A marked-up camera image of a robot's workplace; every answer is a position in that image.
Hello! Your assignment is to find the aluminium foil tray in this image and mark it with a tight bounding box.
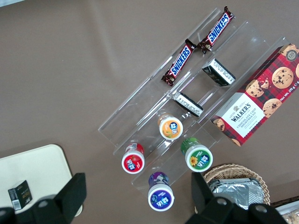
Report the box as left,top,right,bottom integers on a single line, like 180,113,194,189
208,178,262,210

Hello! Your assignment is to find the Walkers shortbread cookie box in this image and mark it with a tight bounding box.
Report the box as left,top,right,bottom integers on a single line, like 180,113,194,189
210,43,299,147

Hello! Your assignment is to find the clear acrylic tiered stand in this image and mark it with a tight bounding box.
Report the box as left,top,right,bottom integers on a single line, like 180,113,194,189
98,7,289,196

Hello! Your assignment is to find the wrapped snack pack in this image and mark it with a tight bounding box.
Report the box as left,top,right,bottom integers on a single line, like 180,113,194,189
284,211,299,224

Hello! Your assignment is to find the white plastic bin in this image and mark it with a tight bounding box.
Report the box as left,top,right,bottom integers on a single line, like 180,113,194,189
271,196,299,224

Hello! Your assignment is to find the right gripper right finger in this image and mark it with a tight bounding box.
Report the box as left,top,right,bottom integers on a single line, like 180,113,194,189
184,172,285,224

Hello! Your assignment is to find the small black carton box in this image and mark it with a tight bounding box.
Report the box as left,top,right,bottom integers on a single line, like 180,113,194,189
7,180,33,210
202,58,236,87
174,91,204,117

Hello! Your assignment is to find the purple lid gum jar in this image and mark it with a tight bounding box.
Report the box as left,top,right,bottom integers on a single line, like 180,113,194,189
147,172,175,211

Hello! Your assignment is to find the orange lid gum jar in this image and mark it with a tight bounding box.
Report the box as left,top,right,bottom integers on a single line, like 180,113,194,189
157,113,184,140

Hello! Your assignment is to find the Snickers chocolate bar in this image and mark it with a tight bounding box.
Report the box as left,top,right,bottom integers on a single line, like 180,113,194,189
197,6,235,55
162,39,196,87

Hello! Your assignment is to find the red lid gum jar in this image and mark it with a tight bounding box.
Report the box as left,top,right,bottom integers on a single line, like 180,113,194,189
121,143,145,174

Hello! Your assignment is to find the green lid gum jar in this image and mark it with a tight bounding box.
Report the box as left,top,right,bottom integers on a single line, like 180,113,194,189
181,137,214,173

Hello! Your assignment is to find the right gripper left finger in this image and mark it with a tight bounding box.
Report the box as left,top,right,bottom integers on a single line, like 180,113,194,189
0,172,87,224

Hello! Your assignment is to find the light wicker basket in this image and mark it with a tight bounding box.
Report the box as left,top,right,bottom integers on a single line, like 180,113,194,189
202,164,271,206

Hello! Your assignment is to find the beige plastic tray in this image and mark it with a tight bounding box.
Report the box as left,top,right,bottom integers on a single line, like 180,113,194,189
0,144,72,210

